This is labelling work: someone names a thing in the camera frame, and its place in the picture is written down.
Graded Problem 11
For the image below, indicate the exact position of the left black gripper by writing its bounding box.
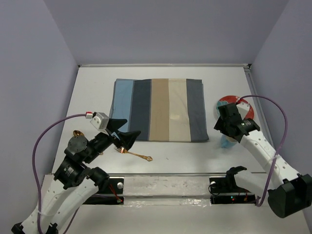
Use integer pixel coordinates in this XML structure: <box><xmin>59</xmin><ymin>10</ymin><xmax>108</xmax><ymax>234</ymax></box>
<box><xmin>84</xmin><ymin>117</ymin><xmax>141</xmax><ymax>162</ymax></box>

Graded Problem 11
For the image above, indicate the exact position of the gold fork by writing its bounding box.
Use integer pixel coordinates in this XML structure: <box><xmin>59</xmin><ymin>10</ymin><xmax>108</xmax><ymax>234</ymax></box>
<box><xmin>114</xmin><ymin>147</ymin><xmax>153</xmax><ymax>162</ymax></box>

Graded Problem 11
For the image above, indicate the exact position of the light blue mug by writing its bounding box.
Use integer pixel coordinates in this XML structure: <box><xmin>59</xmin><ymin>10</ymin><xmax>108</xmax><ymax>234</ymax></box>
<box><xmin>220</xmin><ymin>135</ymin><xmax>238</xmax><ymax>149</ymax></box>

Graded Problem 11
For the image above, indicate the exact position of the red and teal plate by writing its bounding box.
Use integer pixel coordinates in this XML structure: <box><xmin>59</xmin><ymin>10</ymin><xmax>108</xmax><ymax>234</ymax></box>
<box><xmin>215</xmin><ymin>95</ymin><xmax>254</xmax><ymax>119</ymax></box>

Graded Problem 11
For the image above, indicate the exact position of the gold spoon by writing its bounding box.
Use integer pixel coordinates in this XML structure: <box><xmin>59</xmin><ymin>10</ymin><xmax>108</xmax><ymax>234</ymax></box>
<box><xmin>71</xmin><ymin>130</ymin><xmax>95</xmax><ymax>157</ymax></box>

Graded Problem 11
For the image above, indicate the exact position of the striped cloth placemat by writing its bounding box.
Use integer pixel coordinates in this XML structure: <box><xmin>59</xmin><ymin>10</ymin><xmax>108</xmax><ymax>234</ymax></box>
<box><xmin>110</xmin><ymin>78</ymin><xmax>209</xmax><ymax>142</ymax></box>

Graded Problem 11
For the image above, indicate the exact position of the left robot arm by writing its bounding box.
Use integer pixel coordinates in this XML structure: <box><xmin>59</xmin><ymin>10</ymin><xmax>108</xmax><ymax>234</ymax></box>
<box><xmin>11</xmin><ymin>117</ymin><xmax>141</xmax><ymax>234</ymax></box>

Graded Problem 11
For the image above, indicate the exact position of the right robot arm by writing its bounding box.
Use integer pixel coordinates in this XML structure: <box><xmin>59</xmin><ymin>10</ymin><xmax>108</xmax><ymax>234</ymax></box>
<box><xmin>214</xmin><ymin>103</ymin><xmax>312</xmax><ymax>218</ymax></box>

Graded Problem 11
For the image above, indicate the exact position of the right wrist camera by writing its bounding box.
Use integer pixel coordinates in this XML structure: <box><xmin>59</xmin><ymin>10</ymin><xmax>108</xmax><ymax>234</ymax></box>
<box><xmin>236</xmin><ymin>102</ymin><xmax>250</xmax><ymax>119</ymax></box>

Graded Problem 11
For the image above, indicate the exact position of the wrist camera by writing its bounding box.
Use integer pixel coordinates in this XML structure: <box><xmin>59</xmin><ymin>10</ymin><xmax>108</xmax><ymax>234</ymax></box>
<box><xmin>236</xmin><ymin>102</ymin><xmax>250</xmax><ymax>119</ymax></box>
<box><xmin>90</xmin><ymin>112</ymin><xmax>109</xmax><ymax>131</ymax></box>

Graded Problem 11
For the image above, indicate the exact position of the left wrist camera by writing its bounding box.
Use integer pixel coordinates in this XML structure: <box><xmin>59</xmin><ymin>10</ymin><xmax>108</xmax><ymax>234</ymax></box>
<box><xmin>90</xmin><ymin>112</ymin><xmax>109</xmax><ymax>131</ymax></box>

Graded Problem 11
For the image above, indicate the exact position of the aluminium rail right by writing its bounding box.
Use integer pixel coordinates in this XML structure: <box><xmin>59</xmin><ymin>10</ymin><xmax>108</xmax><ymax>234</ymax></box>
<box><xmin>244</xmin><ymin>68</ymin><xmax>274</xmax><ymax>146</ymax></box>

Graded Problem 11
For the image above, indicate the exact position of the aluminium rail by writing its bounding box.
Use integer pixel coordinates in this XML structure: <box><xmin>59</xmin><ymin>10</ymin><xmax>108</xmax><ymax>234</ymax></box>
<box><xmin>244</xmin><ymin>68</ymin><xmax>274</xmax><ymax>146</ymax></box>
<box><xmin>78</xmin><ymin>63</ymin><xmax>249</xmax><ymax>68</ymax></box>
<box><xmin>108</xmin><ymin>173</ymin><xmax>226</xmax><ymax>176</ymax></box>

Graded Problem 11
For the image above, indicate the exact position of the aluminium rail front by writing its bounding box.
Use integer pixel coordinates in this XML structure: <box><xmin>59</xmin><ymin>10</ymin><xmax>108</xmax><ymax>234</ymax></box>
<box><xmin>108</xmin><ymin>173</ymin><xmax>226</xmax><ymax>176</ymax></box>

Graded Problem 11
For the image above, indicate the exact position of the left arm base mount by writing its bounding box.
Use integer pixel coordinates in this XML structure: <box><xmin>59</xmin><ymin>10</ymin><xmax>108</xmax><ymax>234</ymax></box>
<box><xmin>84</xmin><ymin>167</ymin><xmax>124</xmax><ymax>205</ymax></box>

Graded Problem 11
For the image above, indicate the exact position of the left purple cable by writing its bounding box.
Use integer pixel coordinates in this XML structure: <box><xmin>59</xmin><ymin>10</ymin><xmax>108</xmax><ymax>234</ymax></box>
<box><xmin>33</xmin><ymin>112</ymin><xmax>93</xmax><ymax>232</ymax></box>

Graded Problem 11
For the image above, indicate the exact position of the aluminium rail back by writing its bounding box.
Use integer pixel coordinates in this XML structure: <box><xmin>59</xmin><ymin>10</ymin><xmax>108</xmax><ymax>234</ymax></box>
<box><xmin>78</xmin><ymin>63</ymin><xmax>249</xmax><ymax>68</ymax></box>

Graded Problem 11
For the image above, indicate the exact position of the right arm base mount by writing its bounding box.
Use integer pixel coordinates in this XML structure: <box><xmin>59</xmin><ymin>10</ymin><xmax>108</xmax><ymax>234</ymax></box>
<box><xmin>208</xmin><ymin>166</ymin><xmax>256</xmax><ymax>205</ymax></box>

